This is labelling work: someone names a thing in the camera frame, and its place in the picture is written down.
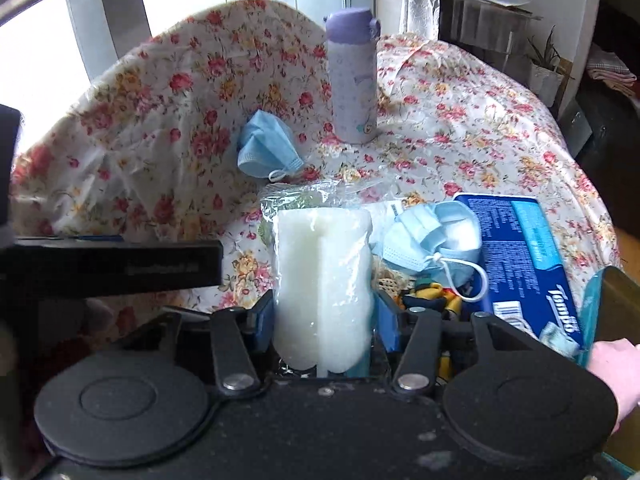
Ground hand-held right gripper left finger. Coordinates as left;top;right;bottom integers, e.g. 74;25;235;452
117;291;275;395

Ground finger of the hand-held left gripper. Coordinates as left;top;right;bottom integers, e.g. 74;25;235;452
0;236;224;302

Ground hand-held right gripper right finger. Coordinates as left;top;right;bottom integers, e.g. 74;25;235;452
372;290;556;395

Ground beige lace cloth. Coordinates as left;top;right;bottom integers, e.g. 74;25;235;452
372;264;404;306

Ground white sponge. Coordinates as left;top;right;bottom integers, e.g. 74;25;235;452
258;180;375;377

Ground teal container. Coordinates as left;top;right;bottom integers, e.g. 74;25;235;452
577;265;640;366

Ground person's right hand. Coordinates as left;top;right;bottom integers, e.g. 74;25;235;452
585;338;640;436

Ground yellow and black toy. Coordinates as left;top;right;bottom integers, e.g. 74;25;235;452
399;277;463;323

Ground blue face mask white loops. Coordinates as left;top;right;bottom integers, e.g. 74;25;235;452
382;202;489;303

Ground floral tablecloth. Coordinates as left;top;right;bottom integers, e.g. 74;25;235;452
10;0;623;356

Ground blue tissue pack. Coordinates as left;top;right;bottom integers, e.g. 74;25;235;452
452;192;587;358

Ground white tube purple cap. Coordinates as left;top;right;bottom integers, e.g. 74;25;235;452
324;8;379;145

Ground potted plant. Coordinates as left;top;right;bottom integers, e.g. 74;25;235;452
525;25;576;107

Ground folded pink towels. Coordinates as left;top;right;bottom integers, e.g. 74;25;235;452
586;44;637;97

